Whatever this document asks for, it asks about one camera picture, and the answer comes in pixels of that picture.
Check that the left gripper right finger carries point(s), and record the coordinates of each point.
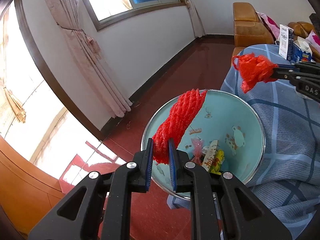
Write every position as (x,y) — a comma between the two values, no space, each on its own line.
(222,207)

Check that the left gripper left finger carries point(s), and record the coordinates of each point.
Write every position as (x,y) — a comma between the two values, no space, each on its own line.
(99,206)

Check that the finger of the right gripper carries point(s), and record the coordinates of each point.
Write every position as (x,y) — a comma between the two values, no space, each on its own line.
(288,74)
(301,66)

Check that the yellow plastic bag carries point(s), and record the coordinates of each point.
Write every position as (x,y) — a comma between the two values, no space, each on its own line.
(217,162)

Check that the brown orange snack wrapper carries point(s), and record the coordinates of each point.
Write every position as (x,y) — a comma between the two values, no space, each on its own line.
(210,155)

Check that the pink cellophane wrapper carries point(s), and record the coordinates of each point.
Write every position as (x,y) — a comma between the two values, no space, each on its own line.
(197,152)

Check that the red foam net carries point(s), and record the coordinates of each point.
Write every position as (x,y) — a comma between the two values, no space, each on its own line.
(180,117)

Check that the teal cartoon trash bin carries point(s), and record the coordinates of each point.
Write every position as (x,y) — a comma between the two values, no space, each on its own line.
(237,129)

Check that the blue Look milk carton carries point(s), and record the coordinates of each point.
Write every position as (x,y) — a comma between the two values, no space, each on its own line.
(301,51)

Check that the pink floral pillow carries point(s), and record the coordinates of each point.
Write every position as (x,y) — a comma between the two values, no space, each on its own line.
(270,25)
(313,40)

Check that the tall dark blue milk carton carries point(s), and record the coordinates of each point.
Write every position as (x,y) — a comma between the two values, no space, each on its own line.
(286,42)

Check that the brown leather chaise sofa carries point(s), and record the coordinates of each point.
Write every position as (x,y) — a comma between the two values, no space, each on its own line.
(248,28)

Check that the blue plaid tablecloth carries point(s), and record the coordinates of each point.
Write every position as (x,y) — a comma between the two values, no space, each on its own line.
(287,181)

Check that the pink right curtain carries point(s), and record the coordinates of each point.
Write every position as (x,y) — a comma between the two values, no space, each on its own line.
(195,19)

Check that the pink curtain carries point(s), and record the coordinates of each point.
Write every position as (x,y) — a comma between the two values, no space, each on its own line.
(195,19)
(87,55)

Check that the pink left curtain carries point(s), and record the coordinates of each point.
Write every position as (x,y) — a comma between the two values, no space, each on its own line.
(87,55)

